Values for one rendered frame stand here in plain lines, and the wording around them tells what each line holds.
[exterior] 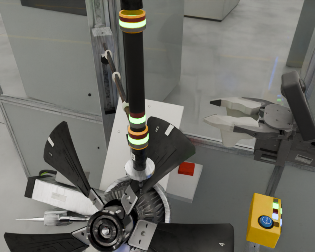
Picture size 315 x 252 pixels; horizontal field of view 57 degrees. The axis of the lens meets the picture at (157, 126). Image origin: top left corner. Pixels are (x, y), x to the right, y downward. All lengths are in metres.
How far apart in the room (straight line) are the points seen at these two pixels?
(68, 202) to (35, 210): 1.52
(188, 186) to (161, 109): 0.50
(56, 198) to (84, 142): 0.79
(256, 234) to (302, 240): 0.85
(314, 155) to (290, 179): 1.05
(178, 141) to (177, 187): 0.66
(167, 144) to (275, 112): 0.38
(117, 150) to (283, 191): 0.93
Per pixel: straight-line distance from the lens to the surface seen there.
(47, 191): 1.17
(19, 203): 2.73
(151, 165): 0.70
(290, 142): 0.53
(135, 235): 0.92
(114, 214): 0.86
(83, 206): 1.10
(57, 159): 1.02
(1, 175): 3.04
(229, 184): 1.69
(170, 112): 1.09
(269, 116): 0.53
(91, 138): 1.82
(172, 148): 0.82
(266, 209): 1.18
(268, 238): 1.15
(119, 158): 1.15
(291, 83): 0.49
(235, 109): 0.57
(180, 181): 1.48
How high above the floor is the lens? 1.96
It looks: 37 degrees down
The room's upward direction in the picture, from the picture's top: straight up
